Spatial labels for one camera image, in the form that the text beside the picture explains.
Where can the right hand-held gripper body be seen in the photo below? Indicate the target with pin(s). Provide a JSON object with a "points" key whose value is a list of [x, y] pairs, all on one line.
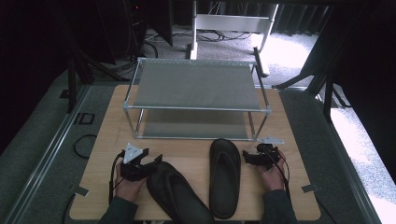
{"points": [[267, 155]]}

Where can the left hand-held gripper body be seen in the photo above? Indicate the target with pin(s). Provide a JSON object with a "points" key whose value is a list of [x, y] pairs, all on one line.
{"points": [[134, 169]]}

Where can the person's left hand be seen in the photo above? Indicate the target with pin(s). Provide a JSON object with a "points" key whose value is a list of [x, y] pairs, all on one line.
{"points": [[127, 188]]}

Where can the person's right hand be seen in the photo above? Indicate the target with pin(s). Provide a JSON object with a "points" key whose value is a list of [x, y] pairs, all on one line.
{"points": [[273, 179]]}

